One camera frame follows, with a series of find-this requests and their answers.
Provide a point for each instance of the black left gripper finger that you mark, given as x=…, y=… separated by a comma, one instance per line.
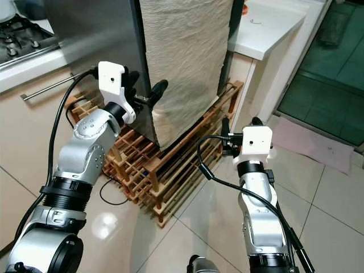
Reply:
x=159, y=91
x=132, y=84

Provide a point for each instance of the grey steel fridge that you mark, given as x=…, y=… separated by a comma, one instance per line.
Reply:
x=91, y=34

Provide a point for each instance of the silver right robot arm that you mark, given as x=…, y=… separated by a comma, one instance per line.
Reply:
x=261, y=227

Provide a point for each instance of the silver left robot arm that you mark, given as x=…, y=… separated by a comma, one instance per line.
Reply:
x=91, y=142

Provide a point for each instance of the beige ribbed fabric cover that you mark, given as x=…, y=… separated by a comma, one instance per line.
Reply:
x=187, y=51

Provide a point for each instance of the pink floor mat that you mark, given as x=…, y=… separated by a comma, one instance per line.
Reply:
x=313, y=145

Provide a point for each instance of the wooden wine rack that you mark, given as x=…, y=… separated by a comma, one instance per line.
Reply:
x=156, y=164

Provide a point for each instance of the green glass sliding door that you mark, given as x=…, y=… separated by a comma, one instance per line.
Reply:
x=324, y=68

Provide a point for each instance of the white side counter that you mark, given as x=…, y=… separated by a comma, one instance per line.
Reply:
x=267, y=28

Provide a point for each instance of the beige kitchen cabinet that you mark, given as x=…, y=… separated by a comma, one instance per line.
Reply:
x=23, y=148

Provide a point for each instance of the steel gas hob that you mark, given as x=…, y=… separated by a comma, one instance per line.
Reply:
x=28, y=45

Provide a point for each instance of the grey right robot foot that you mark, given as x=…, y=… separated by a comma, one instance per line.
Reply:
x=205, y=266

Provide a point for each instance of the dark blue pot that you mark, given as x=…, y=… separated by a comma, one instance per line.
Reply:
x=31, y=8

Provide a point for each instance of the white cooking pot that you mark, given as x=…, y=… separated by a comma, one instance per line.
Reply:
x=7, y=10

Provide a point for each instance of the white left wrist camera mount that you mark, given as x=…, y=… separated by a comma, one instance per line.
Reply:
x=111, y=79

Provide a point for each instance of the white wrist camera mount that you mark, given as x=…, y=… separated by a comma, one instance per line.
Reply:
x=111, y=79
x=255, y=143

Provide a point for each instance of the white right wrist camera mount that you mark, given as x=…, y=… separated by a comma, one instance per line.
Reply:
x=255, y=143

